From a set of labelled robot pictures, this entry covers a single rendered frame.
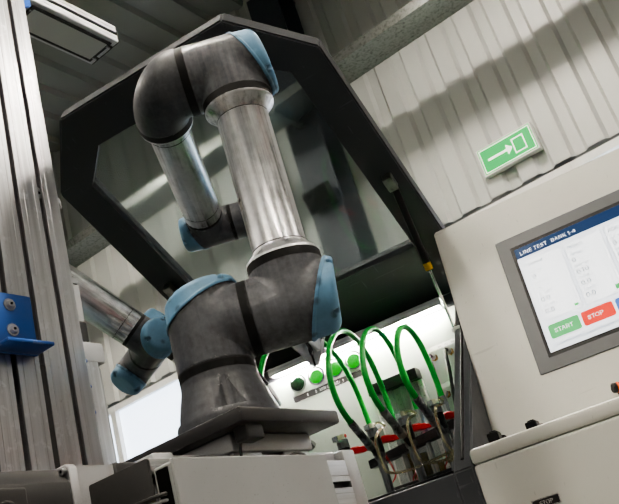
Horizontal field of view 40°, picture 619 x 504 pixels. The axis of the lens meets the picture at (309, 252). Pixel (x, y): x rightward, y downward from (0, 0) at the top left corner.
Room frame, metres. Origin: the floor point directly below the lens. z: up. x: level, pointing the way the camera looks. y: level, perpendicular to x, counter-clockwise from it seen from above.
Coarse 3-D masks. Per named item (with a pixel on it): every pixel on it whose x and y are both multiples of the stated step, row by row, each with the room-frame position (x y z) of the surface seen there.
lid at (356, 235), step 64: (320, 64) 1.53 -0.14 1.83; (64, 128) 1.61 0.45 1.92; (128, 128) 1.64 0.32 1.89; (192, 128) 1.66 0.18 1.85; (320, 128) 1.69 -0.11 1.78; (64, 192) 1.76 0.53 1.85; (128, 192) 1.80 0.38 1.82; (320, 192) 1.85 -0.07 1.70; (384, 192) 1.85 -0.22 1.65; (128, 256) 1.95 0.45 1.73; (192, 256) 1.99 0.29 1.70; (384, 256) 2.04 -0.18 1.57
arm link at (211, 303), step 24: (192, 288) 1.13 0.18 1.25; (216, 288) 1.15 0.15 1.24; (240, 288) 1.15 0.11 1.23; (168, 312) 1.16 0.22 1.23; (192, 312) 1.13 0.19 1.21; (216, 312) 1.13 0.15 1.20; (240, 312) 1.14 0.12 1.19; (168, 336) 1.19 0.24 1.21; (192, 336) 1.14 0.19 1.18; (216, 336) 1.14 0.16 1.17; (240, 336) 1.15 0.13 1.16; (192, 360) 1.14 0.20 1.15
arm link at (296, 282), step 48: (192, 48) 1.11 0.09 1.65; (240, 48) 1.11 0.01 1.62; (192, 96) 1.14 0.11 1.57; (240, 96) 1.12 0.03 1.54; (240, 144) 1.14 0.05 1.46; (240, 192) 1.16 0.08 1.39; (288, 192) 1.16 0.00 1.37; (288, 240) 1.15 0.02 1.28; (288, 288) 1.14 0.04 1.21; (336, 288) 1.15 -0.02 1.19; (288, 336) 1.17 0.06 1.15
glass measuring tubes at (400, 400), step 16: (416, 368) 2.17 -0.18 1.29; (384, 384) 2.19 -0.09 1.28; (400, 384) 2.17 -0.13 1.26; (416, 384) 2.17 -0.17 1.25; (400, 400) 2.20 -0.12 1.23; (384, 432) 2.23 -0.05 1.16; (416, 432) 2.18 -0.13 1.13; (400, 464) 2.20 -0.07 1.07; (432, 464) 2.19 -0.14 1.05; (448, 464) 2.18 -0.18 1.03; (400, 480) 2.23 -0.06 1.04
